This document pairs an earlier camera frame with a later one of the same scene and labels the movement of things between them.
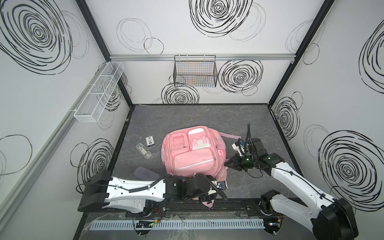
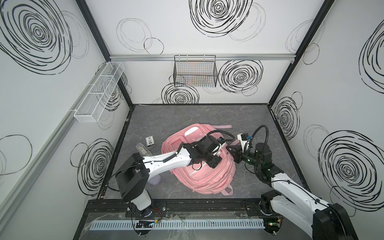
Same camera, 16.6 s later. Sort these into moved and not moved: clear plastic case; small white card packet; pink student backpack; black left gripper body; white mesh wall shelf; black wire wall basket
Moved: pink student backpack; black left gripper body
Not moved: small white card packet; white mesh wall shelf; clear plastic case; black wire wall basket
